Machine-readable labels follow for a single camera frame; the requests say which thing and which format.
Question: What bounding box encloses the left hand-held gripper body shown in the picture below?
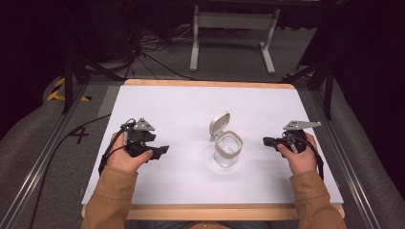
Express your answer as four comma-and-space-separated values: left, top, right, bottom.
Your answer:
121, 117, 158, 158

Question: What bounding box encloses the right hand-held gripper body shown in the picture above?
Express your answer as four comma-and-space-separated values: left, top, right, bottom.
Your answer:
281, 119, 322, 157

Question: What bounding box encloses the person's right hand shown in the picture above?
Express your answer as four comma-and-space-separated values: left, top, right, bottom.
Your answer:
276, 132, 319, 177

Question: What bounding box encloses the person's left hand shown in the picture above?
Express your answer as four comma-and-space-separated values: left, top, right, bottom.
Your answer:
105, 131, 154, 175

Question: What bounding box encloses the clear glass jar grey lid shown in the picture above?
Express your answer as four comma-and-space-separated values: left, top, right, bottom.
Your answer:
208, 111, 245, 168

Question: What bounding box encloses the black tripod stand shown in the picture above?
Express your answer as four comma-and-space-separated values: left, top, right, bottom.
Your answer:
60, 0, 125, 115
280, 47, 338, 121

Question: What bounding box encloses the yellow black floor tape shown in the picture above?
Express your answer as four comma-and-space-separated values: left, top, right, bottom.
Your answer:
47, 76, 92, 103

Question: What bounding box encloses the white metal stand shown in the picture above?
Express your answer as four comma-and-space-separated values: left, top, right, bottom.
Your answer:
189, 4, 282, 75

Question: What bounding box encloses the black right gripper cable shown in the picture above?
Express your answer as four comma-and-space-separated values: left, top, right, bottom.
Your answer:
305, 139, 326, 181

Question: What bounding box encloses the aluminium floor rail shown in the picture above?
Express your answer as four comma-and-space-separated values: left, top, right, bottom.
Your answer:
0, 83, 91, 229
309, 89, 383, 229

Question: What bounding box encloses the black floor cable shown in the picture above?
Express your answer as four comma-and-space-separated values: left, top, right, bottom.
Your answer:
28, 114, 113, 229

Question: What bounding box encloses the bundle of black cables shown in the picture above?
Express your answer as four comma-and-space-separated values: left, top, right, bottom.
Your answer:
122, 0, 199, 82

